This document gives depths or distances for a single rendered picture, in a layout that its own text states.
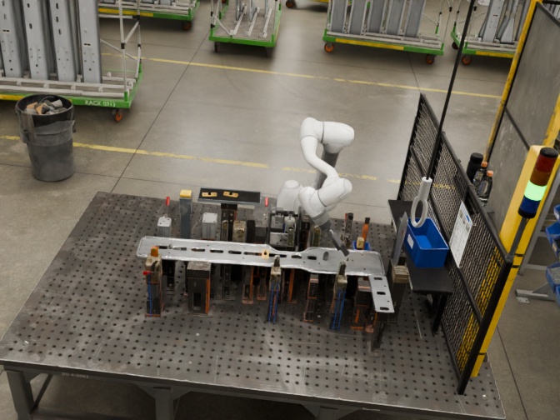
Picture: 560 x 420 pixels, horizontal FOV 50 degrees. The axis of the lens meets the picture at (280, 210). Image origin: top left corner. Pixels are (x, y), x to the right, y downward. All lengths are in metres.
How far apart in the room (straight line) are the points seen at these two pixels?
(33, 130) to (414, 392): 3.98
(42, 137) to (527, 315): 4.37
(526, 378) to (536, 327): 0.58
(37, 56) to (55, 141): 1.89
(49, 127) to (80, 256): 2.09
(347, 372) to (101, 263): 1.62
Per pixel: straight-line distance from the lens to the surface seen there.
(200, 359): 3.17
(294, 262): 3.31
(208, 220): 3.40
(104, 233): 4.04
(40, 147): 5.86
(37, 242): 5.26
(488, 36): 10.65
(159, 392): 3.24
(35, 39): 7.44
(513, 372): 4.55
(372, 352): 3.31
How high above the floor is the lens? 3.03
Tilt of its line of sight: 33 degrees down
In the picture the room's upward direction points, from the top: 6 degrees clockwise
